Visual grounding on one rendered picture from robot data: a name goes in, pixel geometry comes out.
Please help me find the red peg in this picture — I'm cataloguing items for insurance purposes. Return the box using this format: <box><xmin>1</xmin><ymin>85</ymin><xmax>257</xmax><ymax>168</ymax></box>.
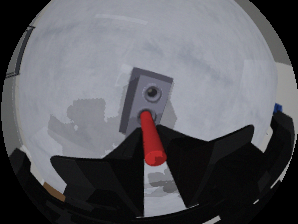
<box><xmin>141</xmin><ymin>112</ymin><xmax>168</xmax><ymax>167</ymax></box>

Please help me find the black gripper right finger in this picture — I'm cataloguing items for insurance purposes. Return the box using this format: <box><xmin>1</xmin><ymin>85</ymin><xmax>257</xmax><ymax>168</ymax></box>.
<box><xmin>157</xmin><ymin>124</ymin><xmax>254</xmax><ymax>208</ymax></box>

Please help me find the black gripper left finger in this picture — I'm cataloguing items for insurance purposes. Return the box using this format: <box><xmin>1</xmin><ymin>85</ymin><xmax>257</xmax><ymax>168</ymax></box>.
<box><xmin>49</xmin><ymin>127</ymin><xmax>145</xmax><ymax>217</ymax></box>

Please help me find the grey plate with holes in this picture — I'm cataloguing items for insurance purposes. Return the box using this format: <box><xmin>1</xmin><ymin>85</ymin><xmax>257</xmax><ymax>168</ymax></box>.
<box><xmin>125</xmin><ymin>75</ymin><xmax>172</xmax><ymax>139</ymax></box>

